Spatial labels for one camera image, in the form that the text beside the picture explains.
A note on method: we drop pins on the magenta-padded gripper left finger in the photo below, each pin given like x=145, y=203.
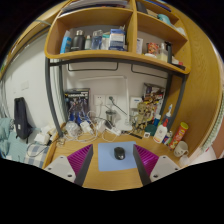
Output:
x=63, y=166

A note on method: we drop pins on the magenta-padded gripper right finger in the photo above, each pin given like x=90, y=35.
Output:
x=161, y=166

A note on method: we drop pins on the black computer mouse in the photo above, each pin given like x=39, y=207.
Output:
x=119, y=152

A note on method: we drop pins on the light blue mouse pad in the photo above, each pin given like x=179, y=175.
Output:
x=108, y=160

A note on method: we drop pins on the small white cup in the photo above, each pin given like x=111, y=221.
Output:
x=183, y=160

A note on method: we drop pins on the small clear snack bag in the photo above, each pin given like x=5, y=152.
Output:
x=61, y=141

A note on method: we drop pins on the white mug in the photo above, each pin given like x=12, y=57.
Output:
x=181, y=148

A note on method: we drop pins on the bed with checkered sheet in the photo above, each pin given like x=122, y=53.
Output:
x=33, y=152

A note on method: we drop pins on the white bottle with red cap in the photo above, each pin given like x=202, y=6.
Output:
x=160, y=131

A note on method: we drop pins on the red and yellow snack canister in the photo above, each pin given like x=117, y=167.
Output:
x=178, y=135

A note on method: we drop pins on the white tissue pack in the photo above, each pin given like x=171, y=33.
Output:
x=41, y=137

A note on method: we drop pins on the clear domed plastic cup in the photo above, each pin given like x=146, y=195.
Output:
x=71, y=128

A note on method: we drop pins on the white charger block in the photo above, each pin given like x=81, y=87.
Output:
x=86, y=126

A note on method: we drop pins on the blue spray bottle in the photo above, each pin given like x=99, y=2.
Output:
x=169, y=115

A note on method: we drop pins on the tan robot model figure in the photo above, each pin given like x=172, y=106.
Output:
x=143, y=115

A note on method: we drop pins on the white power strip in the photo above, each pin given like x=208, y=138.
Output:
x=113, y=130

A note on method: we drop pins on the black backpack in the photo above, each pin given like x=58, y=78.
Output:
x=21, y=118

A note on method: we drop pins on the blue robot model kit box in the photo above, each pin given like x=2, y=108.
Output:
x=77, y=101

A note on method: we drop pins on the teal blanket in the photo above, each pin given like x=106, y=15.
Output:
x=5, y=131

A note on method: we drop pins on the steel cup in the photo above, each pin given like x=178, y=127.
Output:
x=111, y=116

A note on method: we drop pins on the colourful model kit box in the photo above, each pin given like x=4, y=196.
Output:
x=154, y=91

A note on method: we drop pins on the white wall socket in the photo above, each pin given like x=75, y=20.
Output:
x=111, y=99
x=99, y=99

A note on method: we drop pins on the white wall switch plate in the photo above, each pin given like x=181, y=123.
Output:
x=25, y=85

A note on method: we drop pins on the wooden shelf unit, grey frame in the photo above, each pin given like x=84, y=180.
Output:
x=116, y=55

